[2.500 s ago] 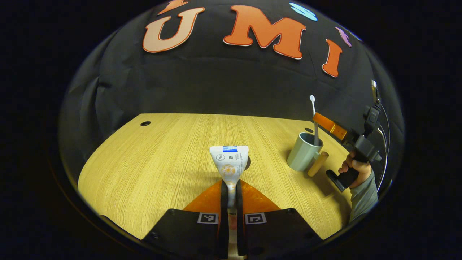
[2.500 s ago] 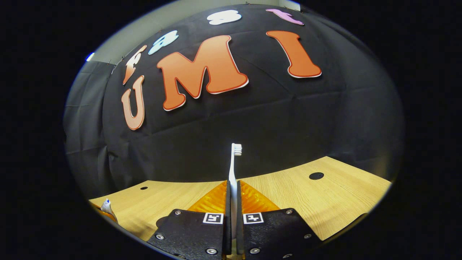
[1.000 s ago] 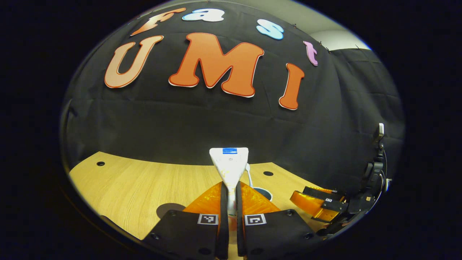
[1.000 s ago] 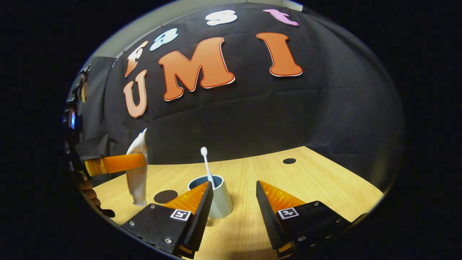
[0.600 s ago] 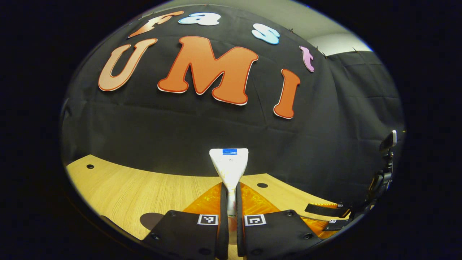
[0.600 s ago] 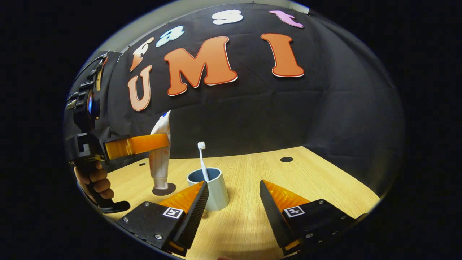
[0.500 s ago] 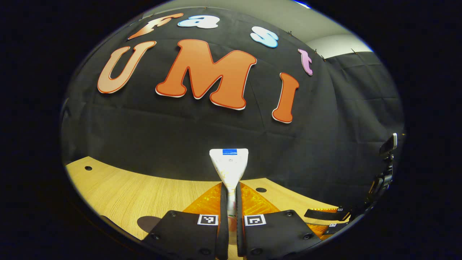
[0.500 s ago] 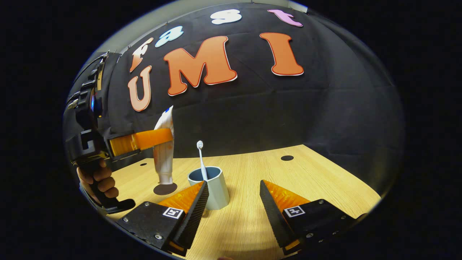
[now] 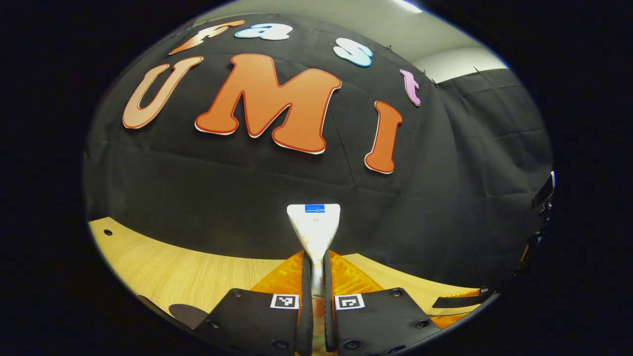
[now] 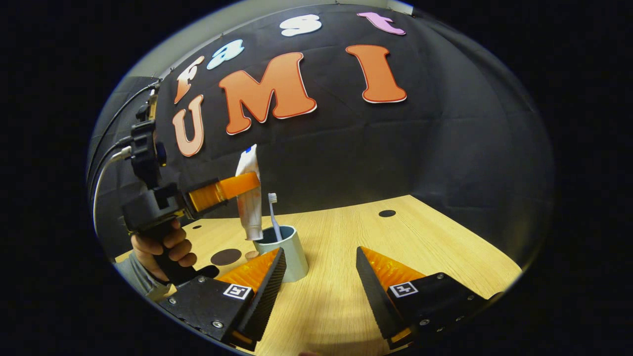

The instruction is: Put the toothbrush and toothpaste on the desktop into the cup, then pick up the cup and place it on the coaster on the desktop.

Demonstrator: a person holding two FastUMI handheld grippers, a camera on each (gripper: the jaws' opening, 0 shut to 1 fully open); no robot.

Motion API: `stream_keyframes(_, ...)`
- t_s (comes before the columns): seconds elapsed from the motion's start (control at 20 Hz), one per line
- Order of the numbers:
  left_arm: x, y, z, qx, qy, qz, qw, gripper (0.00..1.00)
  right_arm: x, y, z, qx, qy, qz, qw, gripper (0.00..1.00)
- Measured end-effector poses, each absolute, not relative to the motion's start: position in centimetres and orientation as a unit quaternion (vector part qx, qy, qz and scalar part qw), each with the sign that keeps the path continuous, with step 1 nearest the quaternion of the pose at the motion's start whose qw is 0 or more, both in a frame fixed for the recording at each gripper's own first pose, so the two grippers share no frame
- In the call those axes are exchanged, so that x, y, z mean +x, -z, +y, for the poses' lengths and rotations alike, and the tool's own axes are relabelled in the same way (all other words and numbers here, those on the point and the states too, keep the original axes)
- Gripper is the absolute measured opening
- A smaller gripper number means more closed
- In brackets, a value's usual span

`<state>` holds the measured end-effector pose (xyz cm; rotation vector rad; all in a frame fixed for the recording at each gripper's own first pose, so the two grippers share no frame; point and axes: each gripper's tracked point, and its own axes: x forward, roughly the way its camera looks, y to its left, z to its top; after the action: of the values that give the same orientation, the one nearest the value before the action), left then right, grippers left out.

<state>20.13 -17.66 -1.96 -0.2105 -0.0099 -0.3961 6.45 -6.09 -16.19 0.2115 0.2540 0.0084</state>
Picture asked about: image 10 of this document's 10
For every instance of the dark brown round coaster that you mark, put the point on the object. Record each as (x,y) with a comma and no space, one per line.
(226,257)

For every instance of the white toothpaste tube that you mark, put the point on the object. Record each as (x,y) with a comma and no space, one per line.
(249,217)

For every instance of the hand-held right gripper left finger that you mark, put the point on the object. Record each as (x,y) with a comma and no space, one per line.
(267,291)

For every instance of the black backdrop cloth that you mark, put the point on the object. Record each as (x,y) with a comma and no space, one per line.
(445,148)

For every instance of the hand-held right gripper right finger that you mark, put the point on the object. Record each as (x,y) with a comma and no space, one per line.
(376,291)

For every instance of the white toothbrush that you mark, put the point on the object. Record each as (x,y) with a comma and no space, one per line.
(273,217)

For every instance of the wooden desktop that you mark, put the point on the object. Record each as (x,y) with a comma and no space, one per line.
(336,247)

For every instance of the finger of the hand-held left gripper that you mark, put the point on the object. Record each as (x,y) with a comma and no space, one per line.
(227,190)

